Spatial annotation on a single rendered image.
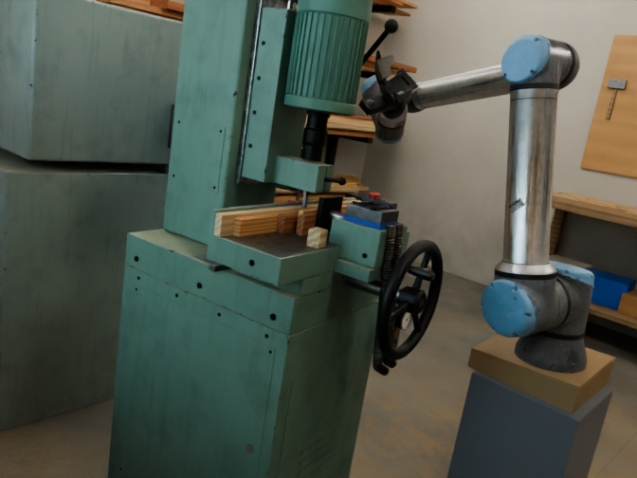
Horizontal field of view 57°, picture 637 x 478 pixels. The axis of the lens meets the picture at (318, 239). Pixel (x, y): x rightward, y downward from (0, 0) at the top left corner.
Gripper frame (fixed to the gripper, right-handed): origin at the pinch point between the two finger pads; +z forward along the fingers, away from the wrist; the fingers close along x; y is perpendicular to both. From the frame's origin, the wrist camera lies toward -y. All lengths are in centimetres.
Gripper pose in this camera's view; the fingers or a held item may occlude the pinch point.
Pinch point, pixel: (391, 70)
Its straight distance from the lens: 162.6
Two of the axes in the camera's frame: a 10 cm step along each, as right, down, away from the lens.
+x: 5.6, 7.8, -2.9
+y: 8.3, -5.4, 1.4
